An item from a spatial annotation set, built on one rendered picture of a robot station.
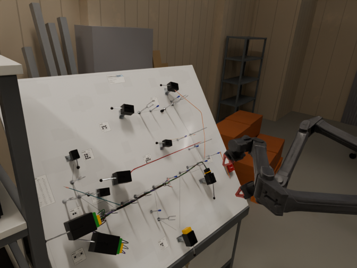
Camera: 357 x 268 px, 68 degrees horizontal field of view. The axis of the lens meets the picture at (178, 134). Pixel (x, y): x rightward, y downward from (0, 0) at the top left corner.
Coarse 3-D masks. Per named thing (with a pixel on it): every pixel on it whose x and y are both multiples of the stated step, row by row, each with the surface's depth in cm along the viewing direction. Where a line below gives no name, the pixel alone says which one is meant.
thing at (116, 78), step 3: (111, 75) 139; (114, 75) 140; (117, 75) 141; (120, 75) 142; (108, 78) 137; (111, 78) 138; (114, 78) 139; (117, 78) 140; (120, 78) 141; (123, 78) 143; (111, 81) 137; (114, 81) 139; (117, 81) 140; (120, 81) 141; (123, 81) 142
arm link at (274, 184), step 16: (256, 192) 87; (272, 192) 80; (288, 192) 79; (304, 192) 82; (320, 192) 83; (272, 208) 81; (288, 208) 79; (304, 208) 79; (320, 208) 79; (336, 208) 80; (352, 208) 80
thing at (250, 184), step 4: (248, 184) 130; (252, 184) 127; (240, 188) 129; (244, 188) 129; (248, 188) 129; (252, 188) 127; (244, 192) 128; (248, 192) 129; (252, 192) 128; (244, 196) 128; (248, 196) 128
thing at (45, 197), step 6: (36, 180) 103; (42, 180) 104; (36, 186) 102; (42, 186) 104; (48, 186) 105; (42, 192) 103; (48, 192) 104; (42, 198) 103; (48, 198) 104; (42, 204) 102; (48, 204) 103
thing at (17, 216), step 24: (0, 72) 52; (0, 96) 55; (24, 144) 60; (0, 168) 93; (24, 168) 62; (0, 192) 77; (24, 192) 64; (24, 216) 67; (0, 240) 64; (24, 264) 103; (48, 264) 75
